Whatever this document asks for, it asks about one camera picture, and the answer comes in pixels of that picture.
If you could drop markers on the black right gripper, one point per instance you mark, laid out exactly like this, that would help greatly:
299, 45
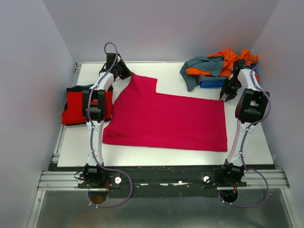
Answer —
231, 94

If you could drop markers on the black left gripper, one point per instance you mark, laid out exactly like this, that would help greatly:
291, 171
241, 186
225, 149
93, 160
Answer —
127, 72

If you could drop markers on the crimson pink t-shirt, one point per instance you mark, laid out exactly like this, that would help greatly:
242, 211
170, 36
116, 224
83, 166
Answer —
143, 117

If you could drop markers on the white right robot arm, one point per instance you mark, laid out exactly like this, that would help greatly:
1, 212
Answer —
252, 108

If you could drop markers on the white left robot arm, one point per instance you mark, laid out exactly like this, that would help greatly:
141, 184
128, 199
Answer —
95, 109

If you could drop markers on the blue plastic bin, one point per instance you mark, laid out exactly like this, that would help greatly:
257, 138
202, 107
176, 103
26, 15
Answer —
211, 83

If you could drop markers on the grey-blue t-shirt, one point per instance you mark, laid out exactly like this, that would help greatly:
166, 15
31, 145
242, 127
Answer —
190, 80

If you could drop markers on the folded teal t-shirt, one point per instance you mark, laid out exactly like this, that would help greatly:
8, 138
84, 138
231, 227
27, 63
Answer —
85, 86

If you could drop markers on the orange t-shirt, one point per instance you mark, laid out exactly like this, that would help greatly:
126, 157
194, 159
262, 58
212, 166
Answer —
231, 57

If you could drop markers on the folded red t-shirt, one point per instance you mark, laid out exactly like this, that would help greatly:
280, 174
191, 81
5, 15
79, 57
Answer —
73, 114

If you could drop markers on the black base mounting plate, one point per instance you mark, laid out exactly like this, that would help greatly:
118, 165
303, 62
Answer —
160, 181

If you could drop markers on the aluminium extrusion rail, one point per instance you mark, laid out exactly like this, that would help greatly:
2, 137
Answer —
65, 181

